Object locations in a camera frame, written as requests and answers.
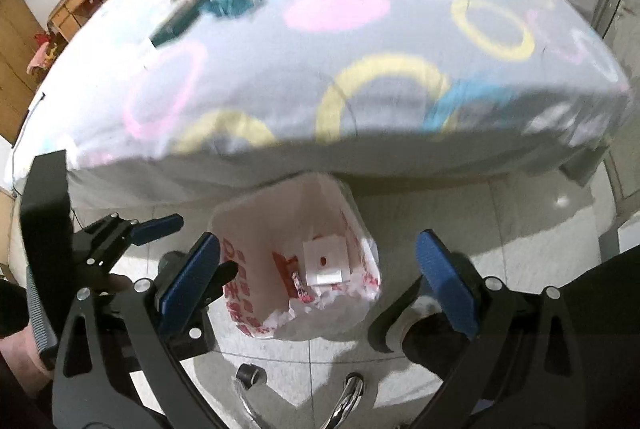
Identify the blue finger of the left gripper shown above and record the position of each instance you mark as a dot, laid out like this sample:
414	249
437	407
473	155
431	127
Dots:
223	275
148	231

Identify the teal gold ornate box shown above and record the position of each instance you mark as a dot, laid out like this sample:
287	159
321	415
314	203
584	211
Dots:
177	22

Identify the white box with red dot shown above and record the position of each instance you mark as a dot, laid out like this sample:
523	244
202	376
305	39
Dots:
326	261

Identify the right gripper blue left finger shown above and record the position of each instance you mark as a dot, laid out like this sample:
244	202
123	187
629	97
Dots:
182	283

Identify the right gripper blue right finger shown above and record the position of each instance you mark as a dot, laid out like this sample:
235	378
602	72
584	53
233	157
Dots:
438	266

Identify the red candy wrapper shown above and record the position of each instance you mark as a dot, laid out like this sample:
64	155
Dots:
302	293

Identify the person's left hand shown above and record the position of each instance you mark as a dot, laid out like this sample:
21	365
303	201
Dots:
22	368

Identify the bed with ring-patterned sheet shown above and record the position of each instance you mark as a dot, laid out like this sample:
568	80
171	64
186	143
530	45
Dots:
377	88

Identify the wooden wardrobe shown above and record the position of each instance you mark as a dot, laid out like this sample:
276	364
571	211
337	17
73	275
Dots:
18	28

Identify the blue crinkled wrapper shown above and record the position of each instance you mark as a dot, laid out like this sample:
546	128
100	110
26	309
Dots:
227	9

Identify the chrome chair leg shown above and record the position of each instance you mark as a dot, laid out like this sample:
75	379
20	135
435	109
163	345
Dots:
250	376

